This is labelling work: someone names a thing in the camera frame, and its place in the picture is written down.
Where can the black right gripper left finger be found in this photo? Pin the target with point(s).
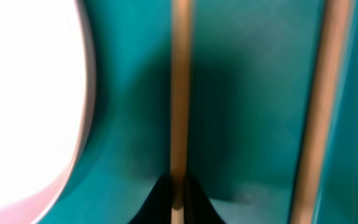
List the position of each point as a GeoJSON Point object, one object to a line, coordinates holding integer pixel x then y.
{"type": "Point", "coordinates": [157, 207]}

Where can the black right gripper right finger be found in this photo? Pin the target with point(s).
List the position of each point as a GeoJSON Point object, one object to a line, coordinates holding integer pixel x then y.
{"type": "Point", "coordinates": [197, 207]}

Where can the wooden chopstick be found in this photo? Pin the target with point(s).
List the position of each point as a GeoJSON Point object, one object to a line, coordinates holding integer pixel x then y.
{"type": "Point", "coordinates": [180, 89]}
{"type": "Point", "coordinates": [333, 39]}

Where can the teal plastic tray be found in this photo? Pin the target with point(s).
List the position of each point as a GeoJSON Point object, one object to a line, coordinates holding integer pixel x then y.
{"type": "Point", "coordinates": [251, 77]}

